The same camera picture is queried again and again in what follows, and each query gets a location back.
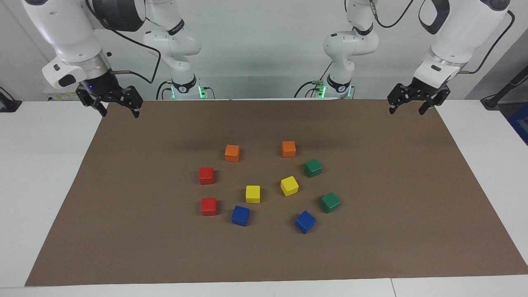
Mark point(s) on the black clamp mount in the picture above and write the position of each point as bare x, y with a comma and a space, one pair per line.
8, 105

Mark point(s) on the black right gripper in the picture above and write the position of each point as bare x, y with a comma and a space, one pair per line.
103, 86

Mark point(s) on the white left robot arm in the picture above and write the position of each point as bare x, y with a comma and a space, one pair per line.
466, 33

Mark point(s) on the black stand pole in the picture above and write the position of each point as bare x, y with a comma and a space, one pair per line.
493, 101

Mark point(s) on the blue crate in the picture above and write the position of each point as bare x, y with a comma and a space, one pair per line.
520, 123

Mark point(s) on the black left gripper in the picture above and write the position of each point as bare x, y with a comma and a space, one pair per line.
418, 91

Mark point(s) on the green wooden cube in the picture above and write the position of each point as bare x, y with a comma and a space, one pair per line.
313, 168
330, 202

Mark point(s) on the green terminal connector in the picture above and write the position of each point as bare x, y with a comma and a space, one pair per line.
317, 83

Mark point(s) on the blue wooden cube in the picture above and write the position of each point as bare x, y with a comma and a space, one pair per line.
240, 215
305, 221

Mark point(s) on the red wooden cube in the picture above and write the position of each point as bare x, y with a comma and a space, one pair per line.
206, 175
208, 206

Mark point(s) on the brown paper table mat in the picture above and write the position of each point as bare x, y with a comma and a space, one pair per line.
371, 231

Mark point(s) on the yellow wooden cube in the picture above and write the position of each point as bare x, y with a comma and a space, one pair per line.
289, 185
253, 194

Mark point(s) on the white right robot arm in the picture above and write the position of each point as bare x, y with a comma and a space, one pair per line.
62, 29

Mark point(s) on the orange wooden cube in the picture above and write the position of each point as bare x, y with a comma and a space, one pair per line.
288, 149
232, 153

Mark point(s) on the white box with yellow labels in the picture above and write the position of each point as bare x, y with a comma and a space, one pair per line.
62, 95

